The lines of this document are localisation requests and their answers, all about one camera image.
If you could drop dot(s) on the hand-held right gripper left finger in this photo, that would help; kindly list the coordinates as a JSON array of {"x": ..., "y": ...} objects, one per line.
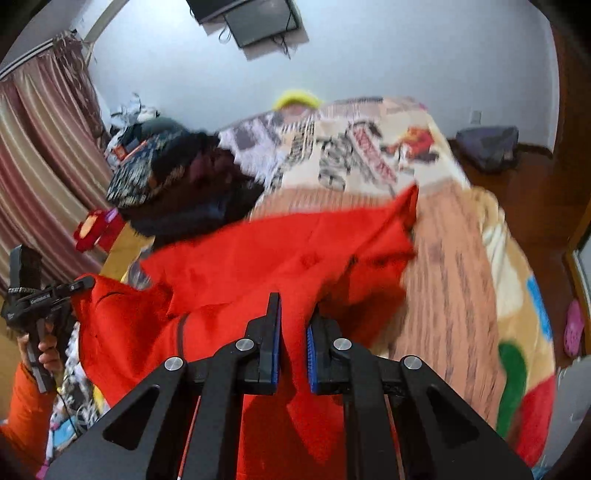
[{"x": 275, "y": 344}]

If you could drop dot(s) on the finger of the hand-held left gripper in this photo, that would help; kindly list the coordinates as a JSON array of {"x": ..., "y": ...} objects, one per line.
[{"x": 74, "y": 285}]

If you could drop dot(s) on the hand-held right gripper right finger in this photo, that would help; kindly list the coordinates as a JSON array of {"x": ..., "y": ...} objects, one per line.
[{"x": 313, "y": 357}]

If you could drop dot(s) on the red zip jacket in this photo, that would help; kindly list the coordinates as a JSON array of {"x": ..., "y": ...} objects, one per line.
[{"x": 277, "y": 258}]

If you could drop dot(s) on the person's left forearm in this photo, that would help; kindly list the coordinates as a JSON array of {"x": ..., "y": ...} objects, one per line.
[{"x": 23, "y": 415}]

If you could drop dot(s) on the person's left hand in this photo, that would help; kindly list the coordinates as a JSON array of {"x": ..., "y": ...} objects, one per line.
[{"x": 50, "y": 357}]

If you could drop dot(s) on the wooden lap table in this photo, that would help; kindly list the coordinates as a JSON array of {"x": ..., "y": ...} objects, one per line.
[{"x": 122, "y": 258}]

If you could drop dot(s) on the red plush flower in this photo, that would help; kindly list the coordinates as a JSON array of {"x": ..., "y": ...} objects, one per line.
[{"x": 94, "y": 228}]

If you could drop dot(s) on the striped curtain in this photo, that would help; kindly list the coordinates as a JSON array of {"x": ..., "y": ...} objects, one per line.
[{"x": 41, "y": 161}]

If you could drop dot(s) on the dark navy folded garment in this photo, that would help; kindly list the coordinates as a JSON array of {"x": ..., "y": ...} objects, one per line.
[{"x": 203, "y": 217}]

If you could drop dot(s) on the printed blanket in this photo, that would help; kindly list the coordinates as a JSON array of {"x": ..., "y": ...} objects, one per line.
[{"x": 438, "y": 277}]

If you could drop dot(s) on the pile of mixed clutter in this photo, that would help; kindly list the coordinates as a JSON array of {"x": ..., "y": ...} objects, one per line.
[{"x": 131, "y": 115}]

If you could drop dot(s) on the grey plush pillow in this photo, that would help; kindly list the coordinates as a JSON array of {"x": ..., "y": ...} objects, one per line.
[{"x": 161, "y": 125}]

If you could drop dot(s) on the dark maroon folded garment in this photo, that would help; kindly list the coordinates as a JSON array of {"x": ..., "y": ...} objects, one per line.
[{"x": 212, "y": 159}]

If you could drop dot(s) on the yellow round object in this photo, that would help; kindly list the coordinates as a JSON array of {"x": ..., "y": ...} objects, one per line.
[{"x": 298, "y": 99}]

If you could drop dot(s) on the pink slipper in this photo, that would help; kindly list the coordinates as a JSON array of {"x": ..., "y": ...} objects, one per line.
[{"x": 575, "y": 327}]

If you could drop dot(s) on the pale grey cloth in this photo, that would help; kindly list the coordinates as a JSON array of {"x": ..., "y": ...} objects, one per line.
[{"x": 572, "y": 410}]

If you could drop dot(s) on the dark bag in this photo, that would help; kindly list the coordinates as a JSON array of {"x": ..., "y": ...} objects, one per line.
[{"x": 487, "y": 147}]

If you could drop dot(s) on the brown wooden door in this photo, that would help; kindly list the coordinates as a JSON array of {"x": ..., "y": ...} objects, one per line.
[{"x": 575, "y": 138}]

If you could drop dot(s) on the white wall socket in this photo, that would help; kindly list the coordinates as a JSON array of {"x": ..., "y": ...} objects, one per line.
[{"x": 476, "y": 117}]

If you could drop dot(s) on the black wall television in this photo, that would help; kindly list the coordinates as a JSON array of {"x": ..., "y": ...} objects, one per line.
[{"x": 210, "y": 9}]

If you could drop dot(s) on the small wall monitor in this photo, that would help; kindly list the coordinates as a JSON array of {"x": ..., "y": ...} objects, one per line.
[{"x": 263, "y": 23}]

